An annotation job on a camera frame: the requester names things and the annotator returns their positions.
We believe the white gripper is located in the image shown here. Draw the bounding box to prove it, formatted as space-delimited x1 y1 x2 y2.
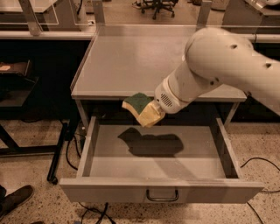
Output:
137 77 190 128

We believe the green and yellow sponge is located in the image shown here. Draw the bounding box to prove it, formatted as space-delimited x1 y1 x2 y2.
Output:
122 93 151 116

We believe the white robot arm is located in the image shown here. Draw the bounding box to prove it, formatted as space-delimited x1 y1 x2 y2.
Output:
137 28 280 127

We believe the grey open top drawer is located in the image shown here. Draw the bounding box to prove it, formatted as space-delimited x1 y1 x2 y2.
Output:
59 118 264 204

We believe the grey metal cabinet table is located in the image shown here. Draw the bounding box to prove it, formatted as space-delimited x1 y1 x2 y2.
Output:
70 0 249 132

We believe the black drawer handle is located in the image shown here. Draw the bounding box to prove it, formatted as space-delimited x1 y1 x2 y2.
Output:
146 189 179 202

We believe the white horizontal rail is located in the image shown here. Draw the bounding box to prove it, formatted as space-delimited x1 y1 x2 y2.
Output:
0 31 95 40

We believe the black floor cable left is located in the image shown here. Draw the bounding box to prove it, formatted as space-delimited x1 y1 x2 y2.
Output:
65 132 117 224

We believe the black floor cable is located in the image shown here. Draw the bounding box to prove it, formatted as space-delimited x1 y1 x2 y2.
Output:
65 132 117 224
240 157 280 224

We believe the black floor cable right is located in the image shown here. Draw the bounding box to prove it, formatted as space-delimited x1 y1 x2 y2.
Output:
240 157 280 224

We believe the black side table frame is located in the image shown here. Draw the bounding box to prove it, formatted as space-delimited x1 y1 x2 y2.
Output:
0 59 69 186

